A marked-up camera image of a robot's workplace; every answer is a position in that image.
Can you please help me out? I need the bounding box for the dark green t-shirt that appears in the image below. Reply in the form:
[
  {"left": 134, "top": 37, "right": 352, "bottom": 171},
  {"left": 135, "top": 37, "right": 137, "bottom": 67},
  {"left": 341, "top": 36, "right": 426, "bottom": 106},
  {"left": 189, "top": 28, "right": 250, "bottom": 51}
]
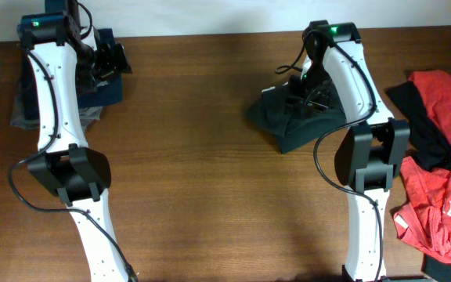
[{"left": 245, "top": 85, "right": 346, "bottom": 154}]

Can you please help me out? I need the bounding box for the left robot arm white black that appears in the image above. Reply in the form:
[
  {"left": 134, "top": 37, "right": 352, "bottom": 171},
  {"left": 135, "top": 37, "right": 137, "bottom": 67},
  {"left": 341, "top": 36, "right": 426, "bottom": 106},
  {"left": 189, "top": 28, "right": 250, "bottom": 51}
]
[{"left": 10, "top": 0, "right": 138, "bottom": 281}]

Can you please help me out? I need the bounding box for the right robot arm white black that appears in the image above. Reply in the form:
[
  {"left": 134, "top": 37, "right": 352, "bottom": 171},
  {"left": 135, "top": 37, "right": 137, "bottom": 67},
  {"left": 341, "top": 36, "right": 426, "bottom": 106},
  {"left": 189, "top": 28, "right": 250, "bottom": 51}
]
[{"left": 301, "top": 20, "right": 410, "bottom": 281}]

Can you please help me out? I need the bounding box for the folded navy blue garment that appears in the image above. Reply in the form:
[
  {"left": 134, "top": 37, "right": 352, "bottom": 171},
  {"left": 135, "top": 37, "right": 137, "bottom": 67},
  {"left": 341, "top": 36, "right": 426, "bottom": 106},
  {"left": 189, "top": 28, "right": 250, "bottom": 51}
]
[{"left": 21, "top": 27, "right": 124, "bottom": 121}]

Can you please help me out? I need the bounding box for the folded grey garment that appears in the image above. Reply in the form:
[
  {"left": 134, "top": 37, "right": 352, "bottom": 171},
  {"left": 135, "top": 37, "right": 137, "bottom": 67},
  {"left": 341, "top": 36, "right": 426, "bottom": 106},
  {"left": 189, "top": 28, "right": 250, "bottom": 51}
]
[{"left": 10, "top": 89, "right": 103, "bottom": 132}]

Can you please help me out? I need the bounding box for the black garment under pile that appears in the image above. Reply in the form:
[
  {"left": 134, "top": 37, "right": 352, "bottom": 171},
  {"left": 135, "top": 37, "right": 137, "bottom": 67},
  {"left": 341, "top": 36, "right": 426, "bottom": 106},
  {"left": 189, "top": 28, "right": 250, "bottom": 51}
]
[{"left": 386, "top": 81, "right": 451, "bottom": 281}]

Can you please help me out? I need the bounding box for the red garment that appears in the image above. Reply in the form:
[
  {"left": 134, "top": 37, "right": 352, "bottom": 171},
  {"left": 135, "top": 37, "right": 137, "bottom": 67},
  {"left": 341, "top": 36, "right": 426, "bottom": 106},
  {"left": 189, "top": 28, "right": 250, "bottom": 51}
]
[{"left": 393, "top": 70, "right": 451, "bottom": 264}]

